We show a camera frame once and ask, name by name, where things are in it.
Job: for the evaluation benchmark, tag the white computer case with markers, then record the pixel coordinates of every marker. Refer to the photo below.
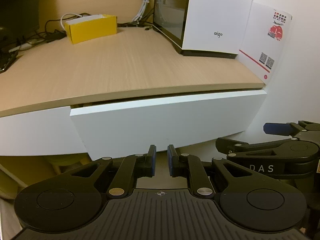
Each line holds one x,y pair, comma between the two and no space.
212,12

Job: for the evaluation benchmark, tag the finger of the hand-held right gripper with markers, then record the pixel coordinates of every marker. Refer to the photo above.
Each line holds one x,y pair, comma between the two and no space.
225,143
276,128

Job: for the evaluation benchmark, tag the white power strip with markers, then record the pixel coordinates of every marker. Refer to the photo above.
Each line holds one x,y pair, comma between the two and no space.
25,45

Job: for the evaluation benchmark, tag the yellow cardboard box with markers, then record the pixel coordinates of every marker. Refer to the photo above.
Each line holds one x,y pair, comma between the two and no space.
92,31

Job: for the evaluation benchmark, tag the white-fronted wooden drawer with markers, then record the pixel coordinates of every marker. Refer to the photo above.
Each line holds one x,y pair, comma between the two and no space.
162,120

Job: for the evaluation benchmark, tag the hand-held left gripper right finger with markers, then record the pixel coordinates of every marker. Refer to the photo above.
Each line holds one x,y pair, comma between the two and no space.
171,161

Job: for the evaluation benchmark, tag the white closed drawer front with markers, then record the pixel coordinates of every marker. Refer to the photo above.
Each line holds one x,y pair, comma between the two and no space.
37,130

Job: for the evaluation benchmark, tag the white red-printed cardboard envelope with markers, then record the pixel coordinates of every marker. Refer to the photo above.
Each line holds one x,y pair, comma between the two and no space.
257,30

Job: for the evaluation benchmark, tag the black keyboard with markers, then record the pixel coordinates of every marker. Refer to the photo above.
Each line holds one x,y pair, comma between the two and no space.
6,60

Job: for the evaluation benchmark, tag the black monitor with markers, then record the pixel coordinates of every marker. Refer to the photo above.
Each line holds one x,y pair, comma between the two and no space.
17,10

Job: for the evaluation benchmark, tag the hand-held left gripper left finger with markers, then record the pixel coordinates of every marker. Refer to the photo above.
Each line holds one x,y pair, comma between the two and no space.
151,161

